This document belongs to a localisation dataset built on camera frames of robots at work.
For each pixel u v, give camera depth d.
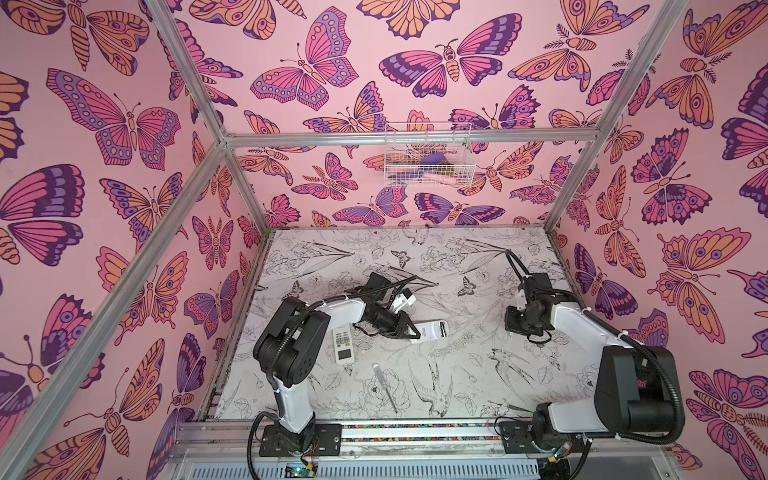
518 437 0.73
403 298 0.85
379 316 0.79
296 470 0.72
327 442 0.73
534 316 0.66
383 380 0.83
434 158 0.95
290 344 0.46
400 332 0.79
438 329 0.89
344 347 0.88
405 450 0.73
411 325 0.84
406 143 0.95
